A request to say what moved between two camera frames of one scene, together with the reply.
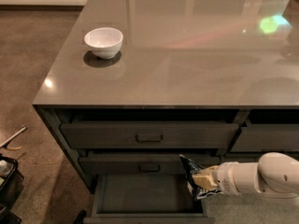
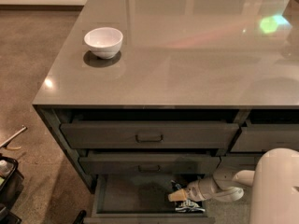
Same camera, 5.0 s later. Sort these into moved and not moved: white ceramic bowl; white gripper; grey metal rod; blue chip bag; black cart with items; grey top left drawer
Moved: white gripper; blue chip bag
Not moved: black cart with items; grey metal rod; white ceramic bowl; grey top left drawer
